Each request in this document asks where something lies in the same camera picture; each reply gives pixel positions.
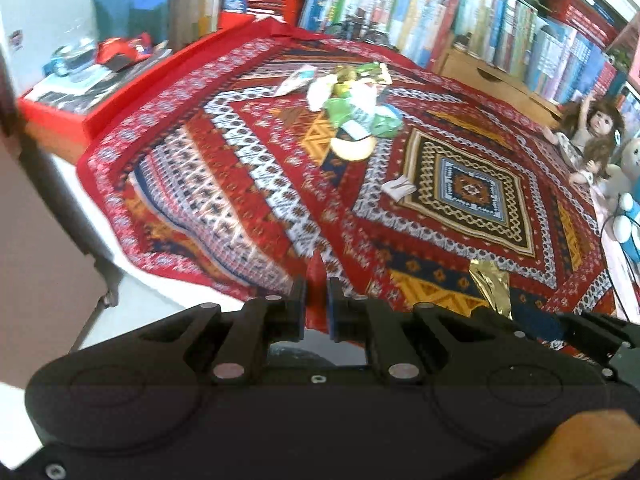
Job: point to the clear glass jar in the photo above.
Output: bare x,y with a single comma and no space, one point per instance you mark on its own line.
72,57

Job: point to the large crinkled gold wrapper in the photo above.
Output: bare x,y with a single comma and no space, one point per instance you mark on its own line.
362,73

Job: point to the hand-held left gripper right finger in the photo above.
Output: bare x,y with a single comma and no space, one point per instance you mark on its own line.
335,312

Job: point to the red plastic lattice crate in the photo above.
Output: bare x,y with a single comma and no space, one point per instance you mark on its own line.
265,2

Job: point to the crumpled white tissue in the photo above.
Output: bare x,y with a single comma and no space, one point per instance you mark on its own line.
322,94

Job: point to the red storage box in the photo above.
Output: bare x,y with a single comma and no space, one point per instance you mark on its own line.
100,110

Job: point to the round yellow lid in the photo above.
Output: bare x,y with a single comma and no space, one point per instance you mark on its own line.
354,149

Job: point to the doll with brown hair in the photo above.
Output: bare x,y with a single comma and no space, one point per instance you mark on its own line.
592,130

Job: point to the green plastic wrapper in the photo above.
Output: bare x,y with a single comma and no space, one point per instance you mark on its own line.
365,119

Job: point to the red patterned tablecloth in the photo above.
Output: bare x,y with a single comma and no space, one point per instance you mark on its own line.
225,160

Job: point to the small white paper wrapper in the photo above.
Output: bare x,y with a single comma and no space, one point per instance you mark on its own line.
398,188

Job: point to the white tissue packet blue print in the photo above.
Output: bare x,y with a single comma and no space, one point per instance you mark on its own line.
295,81

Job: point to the row of colourful books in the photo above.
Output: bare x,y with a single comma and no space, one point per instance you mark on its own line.
500,15

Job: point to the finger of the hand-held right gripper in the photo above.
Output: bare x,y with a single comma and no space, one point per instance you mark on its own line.
537,326

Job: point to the white and blue plush toy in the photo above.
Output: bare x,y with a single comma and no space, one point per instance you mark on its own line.
627,185

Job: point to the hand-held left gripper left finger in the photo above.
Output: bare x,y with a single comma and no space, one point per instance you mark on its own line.
300,310

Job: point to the red toy car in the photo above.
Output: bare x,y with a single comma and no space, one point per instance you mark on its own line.
125,50

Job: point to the person's right hand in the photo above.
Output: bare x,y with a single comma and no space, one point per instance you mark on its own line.
585,440

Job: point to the wooden drawer box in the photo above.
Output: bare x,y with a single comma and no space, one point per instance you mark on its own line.
495,82

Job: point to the gold foil wrapper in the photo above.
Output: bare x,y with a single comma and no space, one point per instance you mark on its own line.
490,285

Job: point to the dark blue box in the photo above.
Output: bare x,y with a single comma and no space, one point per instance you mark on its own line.
132,5

